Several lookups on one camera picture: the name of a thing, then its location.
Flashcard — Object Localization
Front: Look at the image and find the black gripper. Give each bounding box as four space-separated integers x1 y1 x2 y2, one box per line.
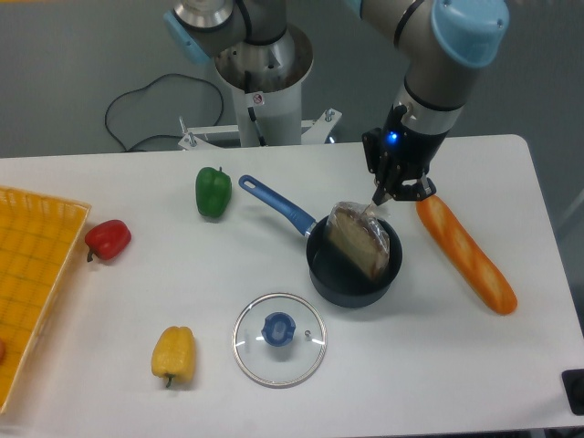
361 124 448 205

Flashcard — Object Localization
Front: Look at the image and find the bagged toast slice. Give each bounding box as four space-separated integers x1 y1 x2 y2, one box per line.
324 202 391 282

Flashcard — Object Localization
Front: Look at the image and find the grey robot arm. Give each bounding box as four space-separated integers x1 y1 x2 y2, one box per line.
163 1 509 204

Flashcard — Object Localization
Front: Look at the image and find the orange baguette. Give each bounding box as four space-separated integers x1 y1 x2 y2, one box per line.
416 195 518 316

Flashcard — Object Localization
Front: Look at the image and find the green bell pepper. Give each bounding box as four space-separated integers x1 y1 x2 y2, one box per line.
194 167 232 219

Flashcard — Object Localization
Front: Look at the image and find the glass lid with blue knob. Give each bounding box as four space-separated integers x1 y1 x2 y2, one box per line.
232 293 328 389

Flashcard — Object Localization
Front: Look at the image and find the black device at table edge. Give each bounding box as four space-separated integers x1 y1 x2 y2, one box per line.
561 369 584 416

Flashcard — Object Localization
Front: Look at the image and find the yellow bell pepper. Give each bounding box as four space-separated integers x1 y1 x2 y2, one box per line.
151 326 196 388

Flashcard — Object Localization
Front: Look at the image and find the red bell pepper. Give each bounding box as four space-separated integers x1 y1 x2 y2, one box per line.
84 219 131 263

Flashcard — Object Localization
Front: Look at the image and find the yellow woven basket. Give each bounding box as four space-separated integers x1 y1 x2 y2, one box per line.
1 186 91 412

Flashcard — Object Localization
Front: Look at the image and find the white table bracket right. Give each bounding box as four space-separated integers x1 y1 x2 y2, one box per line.
301 108 343 145

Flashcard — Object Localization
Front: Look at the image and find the dark pot with blue handle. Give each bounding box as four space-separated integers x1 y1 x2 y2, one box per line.
238 174 402 308

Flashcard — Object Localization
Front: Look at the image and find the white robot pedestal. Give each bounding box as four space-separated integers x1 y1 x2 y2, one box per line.
214 25 314 147

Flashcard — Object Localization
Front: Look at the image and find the black floor cable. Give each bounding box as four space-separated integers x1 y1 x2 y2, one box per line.
104 73 225 153

